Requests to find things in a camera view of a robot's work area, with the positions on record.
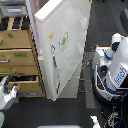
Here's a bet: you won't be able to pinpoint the grey box on shelf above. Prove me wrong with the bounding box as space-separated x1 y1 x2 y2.
0 5 27 17

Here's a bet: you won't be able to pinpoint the white and blue fetch robot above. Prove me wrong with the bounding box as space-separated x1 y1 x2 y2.
92 33 128 105

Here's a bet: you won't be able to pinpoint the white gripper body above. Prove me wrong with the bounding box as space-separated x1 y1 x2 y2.
3 91 18 105

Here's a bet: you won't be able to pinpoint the green android sticker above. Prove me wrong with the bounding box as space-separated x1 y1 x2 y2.
59 33 68 51

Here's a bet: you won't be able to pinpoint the white fridge body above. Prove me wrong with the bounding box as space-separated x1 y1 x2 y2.
24 0 93 100

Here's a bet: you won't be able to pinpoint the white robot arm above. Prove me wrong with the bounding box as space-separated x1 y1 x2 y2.
0 75 18 128

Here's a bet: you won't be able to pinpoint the cables on floor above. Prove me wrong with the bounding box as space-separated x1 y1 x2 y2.
78 43 98 94

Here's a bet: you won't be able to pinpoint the wooden drawer cabinet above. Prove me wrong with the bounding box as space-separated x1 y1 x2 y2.
0 17 45 97

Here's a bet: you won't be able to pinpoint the white fridge door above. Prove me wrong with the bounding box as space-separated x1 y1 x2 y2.
34 0 92 102

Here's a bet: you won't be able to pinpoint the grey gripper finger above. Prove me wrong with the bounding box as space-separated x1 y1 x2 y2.
1 75 12 90
11 85 18 97

